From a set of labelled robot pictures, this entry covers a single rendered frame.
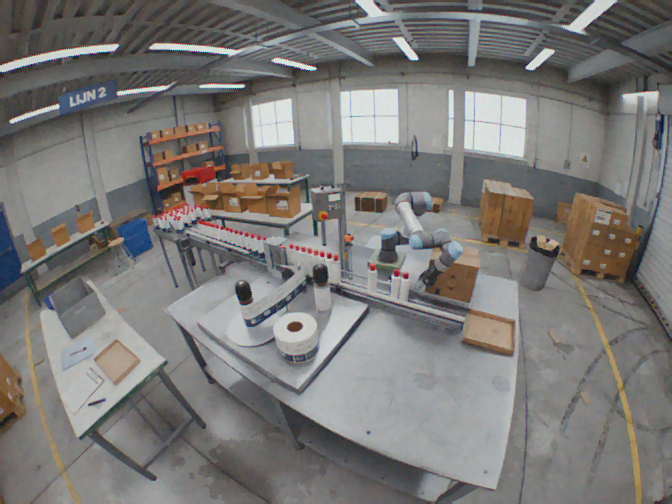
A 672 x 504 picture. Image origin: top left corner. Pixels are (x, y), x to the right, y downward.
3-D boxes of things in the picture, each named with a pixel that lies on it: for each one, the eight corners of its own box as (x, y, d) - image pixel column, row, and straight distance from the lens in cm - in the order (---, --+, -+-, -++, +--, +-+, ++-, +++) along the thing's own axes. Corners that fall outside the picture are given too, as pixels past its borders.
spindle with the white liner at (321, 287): (313, 312, 151) (307, 267, 134) (322, 304, 157) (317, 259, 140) (326, 317, 147) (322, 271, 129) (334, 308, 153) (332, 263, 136)
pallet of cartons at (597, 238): (572, 275, 474) (593, 205, 443) (557, 251, 543) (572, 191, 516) (623, 284, 543) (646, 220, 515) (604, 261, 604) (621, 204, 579)
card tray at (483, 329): (461, 341, 148) (463, 336, 146) (469, 313, 168) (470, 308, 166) (512, 355, 153) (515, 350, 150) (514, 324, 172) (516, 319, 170)
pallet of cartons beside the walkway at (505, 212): (524, 249, 502) (535, 200, 476) (481, 242, 484) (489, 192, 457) (513, 225, 610) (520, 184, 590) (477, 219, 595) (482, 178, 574)
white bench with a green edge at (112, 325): (76, 368, 370) (39, 313, 337) (119, 335, 367) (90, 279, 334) (154, 489, 229) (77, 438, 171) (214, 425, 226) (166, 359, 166)
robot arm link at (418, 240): (389, 190, 165) (415, 238, 126) (406, 189, 168) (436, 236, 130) (388, 206, 171) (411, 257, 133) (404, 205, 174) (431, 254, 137)
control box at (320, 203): (312, 218, 169) (310, 189, 164) (337, 213, 174) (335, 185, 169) (318, 223, 160) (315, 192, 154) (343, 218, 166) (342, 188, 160)
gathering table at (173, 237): (172, 287, 409) (152, 227, 377) (205, 268, 429) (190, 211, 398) (196, 304, 349) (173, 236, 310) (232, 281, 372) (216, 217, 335)
